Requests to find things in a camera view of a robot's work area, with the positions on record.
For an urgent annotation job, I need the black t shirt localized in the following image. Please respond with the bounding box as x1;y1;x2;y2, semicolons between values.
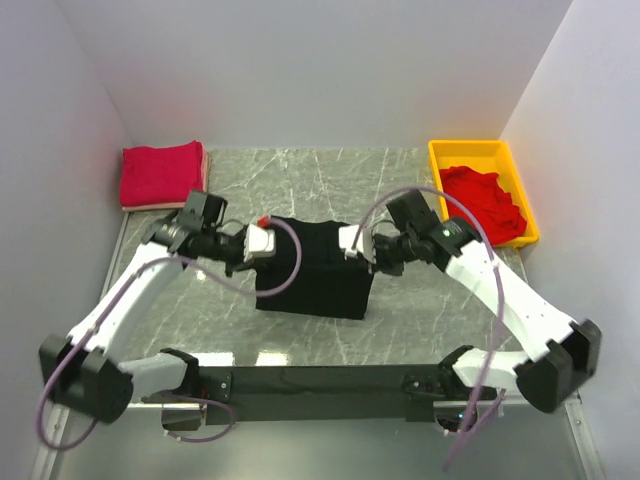
255;218;373;320

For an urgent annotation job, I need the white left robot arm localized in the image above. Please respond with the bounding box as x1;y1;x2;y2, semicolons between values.
38;191;264;424

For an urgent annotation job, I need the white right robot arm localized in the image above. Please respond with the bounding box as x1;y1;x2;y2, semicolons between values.
352;190;602;413

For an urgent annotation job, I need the folded magenta t shirt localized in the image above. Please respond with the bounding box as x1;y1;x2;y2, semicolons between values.
119;140;206;207

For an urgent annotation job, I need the red t shirt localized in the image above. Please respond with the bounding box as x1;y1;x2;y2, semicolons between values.
440;166;527;246

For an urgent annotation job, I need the yellow plastic bin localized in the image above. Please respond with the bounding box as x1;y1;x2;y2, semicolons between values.
428;140;539;248

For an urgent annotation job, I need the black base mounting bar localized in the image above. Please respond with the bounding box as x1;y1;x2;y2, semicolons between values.
140;363;496;432

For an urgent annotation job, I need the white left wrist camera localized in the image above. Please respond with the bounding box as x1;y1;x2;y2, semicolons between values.
243;224;276;263

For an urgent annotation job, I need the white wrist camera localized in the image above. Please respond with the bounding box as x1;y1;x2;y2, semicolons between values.
243;224;276;263
338;224;375;263

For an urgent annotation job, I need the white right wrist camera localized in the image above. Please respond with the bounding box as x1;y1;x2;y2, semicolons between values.
338;224;375;263

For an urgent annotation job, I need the aluminium frame rail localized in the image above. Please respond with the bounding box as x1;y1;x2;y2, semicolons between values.
32;398;605;479

